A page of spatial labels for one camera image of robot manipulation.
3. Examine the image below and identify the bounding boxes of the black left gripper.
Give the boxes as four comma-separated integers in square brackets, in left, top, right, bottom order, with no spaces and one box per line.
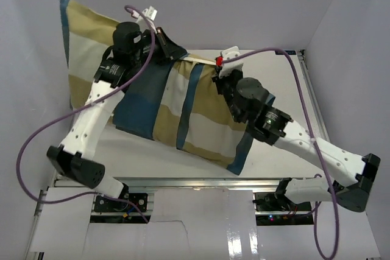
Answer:
[131,27,186,68]

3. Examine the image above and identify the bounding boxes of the blue beige white checked pillowcase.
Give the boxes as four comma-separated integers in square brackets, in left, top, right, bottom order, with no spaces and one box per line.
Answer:
[60,0,252,175]

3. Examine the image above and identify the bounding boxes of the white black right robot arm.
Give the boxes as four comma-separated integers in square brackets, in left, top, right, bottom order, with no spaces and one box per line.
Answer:
[212,68,380,213]

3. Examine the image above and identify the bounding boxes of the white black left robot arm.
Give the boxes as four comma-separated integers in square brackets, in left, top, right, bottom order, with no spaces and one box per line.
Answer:
[47,22,186,211]

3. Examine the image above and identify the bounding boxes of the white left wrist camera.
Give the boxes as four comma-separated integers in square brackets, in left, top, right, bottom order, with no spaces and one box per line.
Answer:
[136,6,158,23]

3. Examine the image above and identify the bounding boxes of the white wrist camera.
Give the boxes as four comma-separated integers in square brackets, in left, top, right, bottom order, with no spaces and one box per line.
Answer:
[215,46,244,78]
[136,6,158,23]

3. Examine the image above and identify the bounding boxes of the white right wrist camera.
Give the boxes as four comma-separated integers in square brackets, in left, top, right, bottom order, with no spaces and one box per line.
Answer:
[215,46,244,78]

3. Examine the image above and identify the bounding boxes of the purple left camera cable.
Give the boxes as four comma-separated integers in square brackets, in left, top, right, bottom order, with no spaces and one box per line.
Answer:
[15,4,162,223]

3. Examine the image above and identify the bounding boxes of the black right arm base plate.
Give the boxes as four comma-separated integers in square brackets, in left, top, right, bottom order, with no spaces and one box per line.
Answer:
[252,192,312,215]

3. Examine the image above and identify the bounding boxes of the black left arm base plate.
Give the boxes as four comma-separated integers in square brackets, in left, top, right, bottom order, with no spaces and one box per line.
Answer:
[93,193,148,213]

